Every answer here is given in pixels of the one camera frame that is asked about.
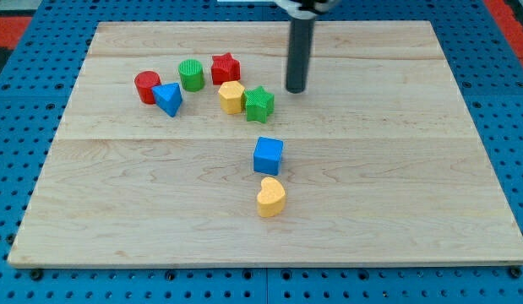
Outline robot arm end white black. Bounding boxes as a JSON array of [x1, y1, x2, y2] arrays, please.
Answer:
[[273, 0, 340, 19]]

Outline green star block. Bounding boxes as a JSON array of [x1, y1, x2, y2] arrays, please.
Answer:
[[244, 86, 275, 123]]

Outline yellow hexagon block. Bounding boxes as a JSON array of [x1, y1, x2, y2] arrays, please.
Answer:
[[218, 81, 245, 115]]

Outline red star block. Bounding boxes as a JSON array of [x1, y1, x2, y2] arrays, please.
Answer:
[[211, 52, 241, 85]]

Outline blue cube block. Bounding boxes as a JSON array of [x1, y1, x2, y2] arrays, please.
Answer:
[[253, 137, 284, 176]]

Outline yellow heart block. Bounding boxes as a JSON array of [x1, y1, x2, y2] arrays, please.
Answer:
[[257, 177, 286, 218]]

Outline wooden board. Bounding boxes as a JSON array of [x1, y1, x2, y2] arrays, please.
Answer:
[[8, 21, 523, 269]]

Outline green cylinder block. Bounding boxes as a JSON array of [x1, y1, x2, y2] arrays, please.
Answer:
[[178, 59, 204, 92]]

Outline blue triangle block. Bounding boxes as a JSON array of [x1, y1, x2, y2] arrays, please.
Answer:
[[152, 83, 183, 117]]

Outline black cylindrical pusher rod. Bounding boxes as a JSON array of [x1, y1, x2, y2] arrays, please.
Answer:
[[286, 18, 315, 94]]

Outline red cylinder block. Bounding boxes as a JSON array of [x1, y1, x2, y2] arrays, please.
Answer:
[[134, 71, 161, 105]]

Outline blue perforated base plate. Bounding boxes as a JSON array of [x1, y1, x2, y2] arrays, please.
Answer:
[[0, 1, 523, 303]]

